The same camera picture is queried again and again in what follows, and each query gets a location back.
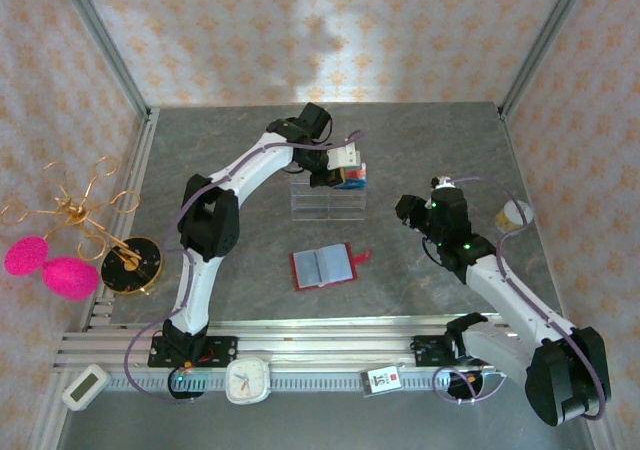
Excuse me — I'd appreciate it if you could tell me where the red leather card holder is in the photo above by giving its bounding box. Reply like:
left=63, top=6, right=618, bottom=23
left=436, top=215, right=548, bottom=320
left=288, top=242, right=373, bottom=294

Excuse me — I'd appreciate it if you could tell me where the clear acrylic stepped stand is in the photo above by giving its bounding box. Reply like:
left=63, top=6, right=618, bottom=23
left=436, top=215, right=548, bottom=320
left=289, top=177, right=367, bottom=222

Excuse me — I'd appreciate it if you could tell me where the yellow white paper cup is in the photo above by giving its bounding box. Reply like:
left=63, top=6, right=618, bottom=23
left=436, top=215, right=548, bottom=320
left=493, top=198, right=535, bottom=235

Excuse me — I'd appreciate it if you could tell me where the white tag red logo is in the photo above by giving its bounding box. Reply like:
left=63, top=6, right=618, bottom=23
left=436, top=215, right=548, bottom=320
left=360, top=364, right=404, bottom=399

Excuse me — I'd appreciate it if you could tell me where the white square alarm clock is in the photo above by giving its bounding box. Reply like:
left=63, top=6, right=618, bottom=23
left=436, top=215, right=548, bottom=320
left=224, top=357, right=273, bottom=405

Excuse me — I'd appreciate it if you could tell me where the large pink fuzzy ball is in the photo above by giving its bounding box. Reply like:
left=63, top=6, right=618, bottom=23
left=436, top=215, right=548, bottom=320
left=42, top=256, right=100, bottom=303

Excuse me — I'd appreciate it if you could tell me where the small pink fuzzy ball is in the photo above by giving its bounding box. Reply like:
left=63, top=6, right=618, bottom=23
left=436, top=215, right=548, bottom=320
left=4, top=236, right=50, bottom=278

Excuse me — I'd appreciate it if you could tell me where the white digital timer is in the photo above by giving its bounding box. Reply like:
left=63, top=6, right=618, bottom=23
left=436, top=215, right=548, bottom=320
left=61, top=363, right=112, bottom=412

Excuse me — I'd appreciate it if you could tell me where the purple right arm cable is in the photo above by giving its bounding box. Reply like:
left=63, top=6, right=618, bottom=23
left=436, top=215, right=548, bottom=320
left=432, top=176, right=609, bottom=421

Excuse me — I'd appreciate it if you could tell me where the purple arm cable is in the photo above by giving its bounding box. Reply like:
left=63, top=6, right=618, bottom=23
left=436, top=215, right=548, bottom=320
left=432, top=176, right=609, bottom=421
left=123, top=129, right=365, bottom=406

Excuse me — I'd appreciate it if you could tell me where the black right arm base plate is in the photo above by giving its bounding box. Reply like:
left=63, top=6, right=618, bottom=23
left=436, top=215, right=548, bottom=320
left=412, top=334, right=454, bottom=369

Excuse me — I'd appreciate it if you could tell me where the aluminum front rail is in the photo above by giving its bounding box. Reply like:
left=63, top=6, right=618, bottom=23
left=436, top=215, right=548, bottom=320
left=53, top=319, right=506, bottom=374

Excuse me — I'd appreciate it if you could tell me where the aluminum side rail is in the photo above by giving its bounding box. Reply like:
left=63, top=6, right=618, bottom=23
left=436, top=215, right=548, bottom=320
left=82, top=108, right=161, bottom=332

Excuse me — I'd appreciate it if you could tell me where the aluminum right corner post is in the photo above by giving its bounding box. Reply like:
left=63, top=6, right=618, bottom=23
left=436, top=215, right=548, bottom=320
left=498, top=0, right=596, bottom=121

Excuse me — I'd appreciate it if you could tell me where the aluminum corner post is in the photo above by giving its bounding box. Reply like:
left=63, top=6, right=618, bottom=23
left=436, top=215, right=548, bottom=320
left=498, top=0, right=596, bottom=121
left=52, top=0, right=153, bottom=122

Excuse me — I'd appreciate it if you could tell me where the grey slotted cable duct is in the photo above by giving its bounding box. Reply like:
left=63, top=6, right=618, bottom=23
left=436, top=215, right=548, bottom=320
left=107, top=369, right=451, bottom=392

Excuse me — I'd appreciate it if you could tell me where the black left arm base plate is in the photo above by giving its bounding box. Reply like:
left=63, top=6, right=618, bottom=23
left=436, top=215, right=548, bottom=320
left=148, top=334, right=239, bottom=370

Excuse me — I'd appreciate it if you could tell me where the aluminum left corner post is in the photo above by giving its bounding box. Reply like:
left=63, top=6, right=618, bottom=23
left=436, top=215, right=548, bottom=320
left=52, top=0, right=153, bottom=122

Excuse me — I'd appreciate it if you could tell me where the gold wire rack black base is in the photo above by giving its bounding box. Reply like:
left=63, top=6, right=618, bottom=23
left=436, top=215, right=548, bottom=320
left=0, top=156, right=166, bottom=299

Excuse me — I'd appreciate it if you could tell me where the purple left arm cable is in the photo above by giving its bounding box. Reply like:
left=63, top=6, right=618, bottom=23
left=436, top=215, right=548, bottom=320
left=123, top=129, right=365, bottom=406

